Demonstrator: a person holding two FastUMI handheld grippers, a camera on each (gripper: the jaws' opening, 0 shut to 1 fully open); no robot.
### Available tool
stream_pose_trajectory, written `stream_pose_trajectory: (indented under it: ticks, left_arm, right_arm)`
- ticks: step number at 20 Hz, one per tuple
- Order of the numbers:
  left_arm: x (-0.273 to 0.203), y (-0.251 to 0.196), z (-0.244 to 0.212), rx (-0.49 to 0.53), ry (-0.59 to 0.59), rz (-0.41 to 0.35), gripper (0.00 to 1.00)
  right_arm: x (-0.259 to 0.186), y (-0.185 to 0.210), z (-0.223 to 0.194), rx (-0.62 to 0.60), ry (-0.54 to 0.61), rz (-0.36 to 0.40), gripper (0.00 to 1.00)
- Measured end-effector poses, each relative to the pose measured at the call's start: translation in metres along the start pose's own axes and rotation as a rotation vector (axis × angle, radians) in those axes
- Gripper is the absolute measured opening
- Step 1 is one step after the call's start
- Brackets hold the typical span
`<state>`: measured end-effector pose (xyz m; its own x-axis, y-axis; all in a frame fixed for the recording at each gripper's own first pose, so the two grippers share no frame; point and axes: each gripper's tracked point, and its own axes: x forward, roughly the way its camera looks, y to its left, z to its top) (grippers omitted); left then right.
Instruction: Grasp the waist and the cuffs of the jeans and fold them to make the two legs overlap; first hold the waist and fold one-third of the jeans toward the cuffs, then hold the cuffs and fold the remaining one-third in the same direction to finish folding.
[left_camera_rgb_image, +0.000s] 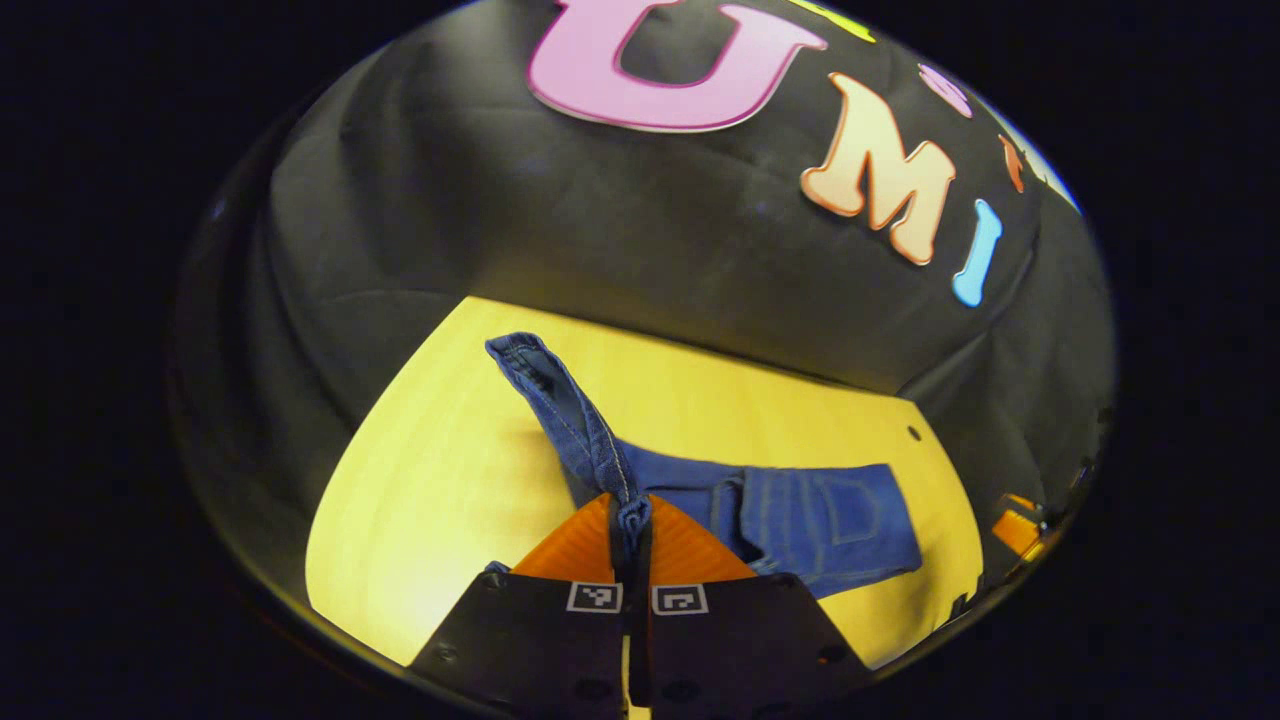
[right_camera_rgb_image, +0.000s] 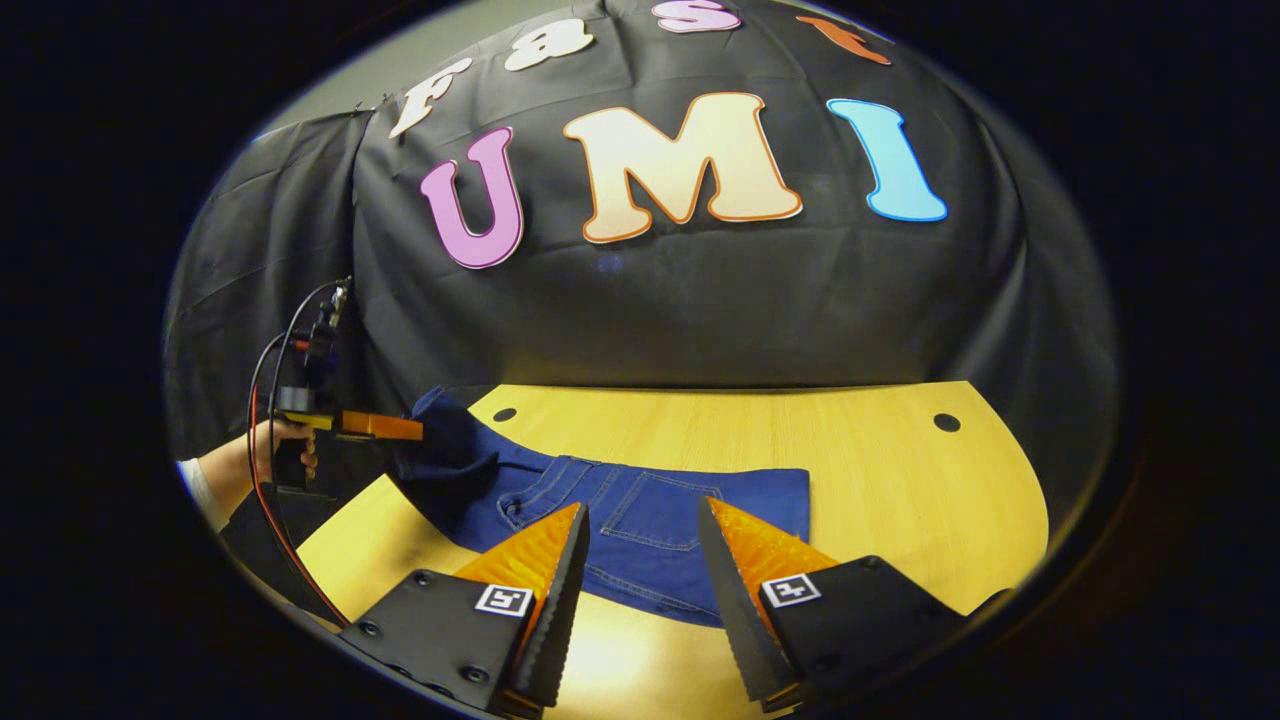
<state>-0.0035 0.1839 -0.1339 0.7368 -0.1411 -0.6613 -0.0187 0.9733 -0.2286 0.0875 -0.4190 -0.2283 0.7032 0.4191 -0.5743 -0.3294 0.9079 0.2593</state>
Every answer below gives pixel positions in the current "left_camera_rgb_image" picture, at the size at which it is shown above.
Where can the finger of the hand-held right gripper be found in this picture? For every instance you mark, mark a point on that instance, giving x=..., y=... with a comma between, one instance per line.
x=1018, y=530

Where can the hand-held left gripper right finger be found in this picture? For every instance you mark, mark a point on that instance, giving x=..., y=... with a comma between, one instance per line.
x=750, y=640

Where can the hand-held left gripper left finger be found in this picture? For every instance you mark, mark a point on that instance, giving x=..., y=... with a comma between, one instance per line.
x=540, y=640

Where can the blue denim jeans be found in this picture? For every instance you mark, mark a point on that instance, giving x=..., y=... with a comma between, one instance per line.
x=810, y=520

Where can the black backdrop cloth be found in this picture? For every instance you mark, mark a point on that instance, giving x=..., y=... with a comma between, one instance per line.
x=500, y=220

